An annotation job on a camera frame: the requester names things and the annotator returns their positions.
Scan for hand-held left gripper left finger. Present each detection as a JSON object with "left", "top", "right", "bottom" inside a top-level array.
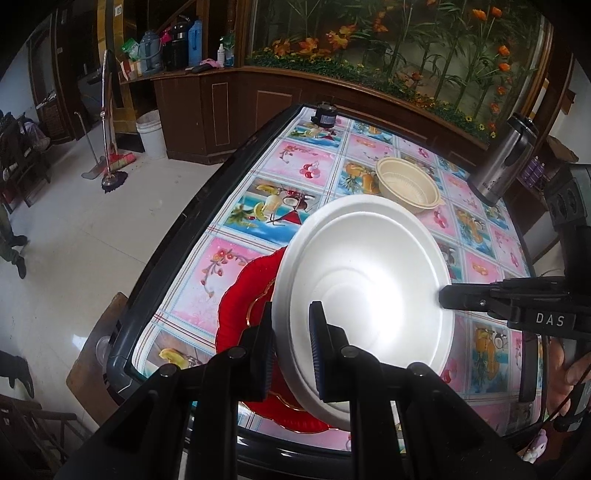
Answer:
[{"left": 53, "top": 309, "right": 278, "bottom": 480}]

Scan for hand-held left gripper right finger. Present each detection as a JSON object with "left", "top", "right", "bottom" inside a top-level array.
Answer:
[{"left": 308, "top": 301, "right": 539, "bottom": 480}]

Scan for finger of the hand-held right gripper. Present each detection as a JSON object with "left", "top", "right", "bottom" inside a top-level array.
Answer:
[{"left": 438, "top": 277, "right": 566, "bottom": 319}]

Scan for red glass plate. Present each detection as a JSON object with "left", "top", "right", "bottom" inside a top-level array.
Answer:
[{"left": 215, "top": 247, "right": 352, "bottom": 435}]

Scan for white foam bowl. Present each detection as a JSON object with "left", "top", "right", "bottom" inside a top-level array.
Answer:
[{"left": 272, "top": 195, "right": 455, "bottom": 430}]

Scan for person's right hand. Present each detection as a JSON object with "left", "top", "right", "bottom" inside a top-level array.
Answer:
[{"left": 549, "top": 342, "right": 591, "bottom": 412}]

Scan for black phone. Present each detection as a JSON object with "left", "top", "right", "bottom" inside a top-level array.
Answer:
[{"left": 518, "top": 333, "right": 540, "bottom": 403}]

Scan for purple bottles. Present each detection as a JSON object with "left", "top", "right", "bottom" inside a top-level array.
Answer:
[{"left": 522, "top": 157, "right": 548, "bottom": 188}]

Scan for printed floral tablecloth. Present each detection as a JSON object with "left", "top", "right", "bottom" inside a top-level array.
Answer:
[{"left": 131, "top": 107, "right": 546, "bottom": 457}]

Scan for stainless steel thermos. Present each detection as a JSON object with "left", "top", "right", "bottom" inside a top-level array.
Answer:
[{"left": 467, "top": 113, "right": 540, "bottom": 207}]

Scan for beige plastic bowl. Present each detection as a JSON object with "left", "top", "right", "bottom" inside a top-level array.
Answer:
[{"left": 375, "top": 157, "right": 444, "bottom": 214}]

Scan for small plush toy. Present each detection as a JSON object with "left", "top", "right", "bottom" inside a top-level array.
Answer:
[{"left": 519, "top": 429, "right": 550, "bottom": 464}]

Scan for black rimmed table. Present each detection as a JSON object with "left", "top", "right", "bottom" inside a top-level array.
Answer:
[{"left": 105, "top": 102, "right": 555, "bottom": 480}]

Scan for wooden stool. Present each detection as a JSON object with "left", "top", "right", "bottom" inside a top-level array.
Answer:
[{"left": 66, "top": 292, "right": 130, "bottom": 425}]

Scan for small black device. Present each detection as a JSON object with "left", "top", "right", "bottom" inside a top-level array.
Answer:
[{"left": 313, "top": 102, "right": 339, "bottom": 128}]

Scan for black round brush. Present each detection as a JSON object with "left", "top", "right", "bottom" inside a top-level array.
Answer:
[{"left": 102, "top": 171, "right": 128, "bottom": 193}]

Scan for red broom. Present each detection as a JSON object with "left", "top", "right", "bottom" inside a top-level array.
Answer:
[{"left": 102, "top": 48, "right": 137, "bottom": 178}]

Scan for dark wooden chair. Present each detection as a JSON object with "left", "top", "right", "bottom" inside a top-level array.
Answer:
[{"left": 0, "top": 392, "right": 79, "bottom": 480}]

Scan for white plastic bucket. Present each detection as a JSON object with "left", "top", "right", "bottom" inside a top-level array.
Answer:
[{"left": 135, "top": 110, "right": 167, "bottom": 161}]

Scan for grey floor mop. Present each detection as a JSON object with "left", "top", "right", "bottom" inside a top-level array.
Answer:
[{"left": 74, "top": 111, "right": 109, "bottom": 182}]

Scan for artificial flower glass panel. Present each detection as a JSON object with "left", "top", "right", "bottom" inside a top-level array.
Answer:
[{"left": 245, "top": 0, "right": 555, "bottom": 144}]

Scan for blue thermos jug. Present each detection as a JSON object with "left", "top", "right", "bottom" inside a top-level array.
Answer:
[{"left": 188, "top": 18, "right": 204, "bottom": 68}]

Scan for black thermos jug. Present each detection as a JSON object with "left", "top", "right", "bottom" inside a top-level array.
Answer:
[{"left": 161, "top": 16, "right": 191, "bottom": 72}]

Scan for blue water kettle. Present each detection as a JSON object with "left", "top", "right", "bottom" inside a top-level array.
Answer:
[{"left": 139, "top": 30, "right": 163, "bottom": 75}]

